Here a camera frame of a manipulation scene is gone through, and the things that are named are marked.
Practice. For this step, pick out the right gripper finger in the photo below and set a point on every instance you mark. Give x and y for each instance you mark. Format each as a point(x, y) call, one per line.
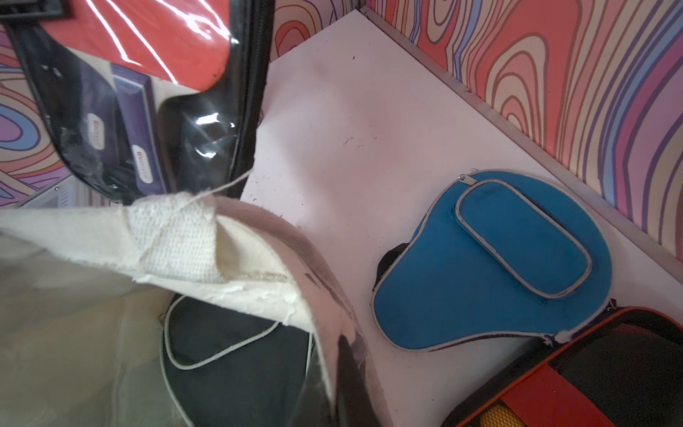
point(353, 405)

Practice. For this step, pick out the blue paddle case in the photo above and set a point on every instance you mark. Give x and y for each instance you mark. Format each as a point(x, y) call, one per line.
point(497, 254)

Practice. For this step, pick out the black red paddle case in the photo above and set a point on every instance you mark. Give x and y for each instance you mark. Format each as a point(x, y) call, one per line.
point(624, 370)

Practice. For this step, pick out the white canvas tote bag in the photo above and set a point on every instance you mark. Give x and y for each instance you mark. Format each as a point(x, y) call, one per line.
point(85, 291)

